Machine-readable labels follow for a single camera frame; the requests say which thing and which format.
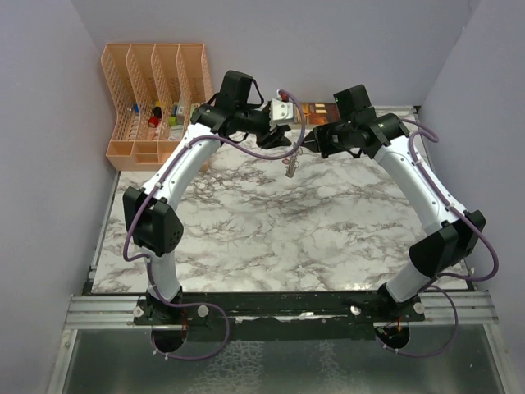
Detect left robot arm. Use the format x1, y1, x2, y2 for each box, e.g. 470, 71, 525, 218
122, 71, 304, 324

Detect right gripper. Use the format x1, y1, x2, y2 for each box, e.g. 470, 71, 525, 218
300, 121, 355, 158

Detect orange plastic file organizer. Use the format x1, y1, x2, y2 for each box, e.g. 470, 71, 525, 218
101, 43, 213, 171

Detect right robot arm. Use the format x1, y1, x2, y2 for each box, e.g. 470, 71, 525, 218
303, 85, 486, 321

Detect metal keyring holder blue handle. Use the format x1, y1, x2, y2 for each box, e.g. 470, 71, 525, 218
282, 144, 302, 178

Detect brown book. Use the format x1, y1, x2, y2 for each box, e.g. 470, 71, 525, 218
301, 102, 340, 128

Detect green white box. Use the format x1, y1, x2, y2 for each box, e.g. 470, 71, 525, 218
189, 103, 201, 124

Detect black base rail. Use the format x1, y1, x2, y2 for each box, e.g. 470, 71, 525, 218
81, 266, 431, 341

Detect red round bottle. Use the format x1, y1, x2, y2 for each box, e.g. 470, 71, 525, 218
148, 116, 160, 127

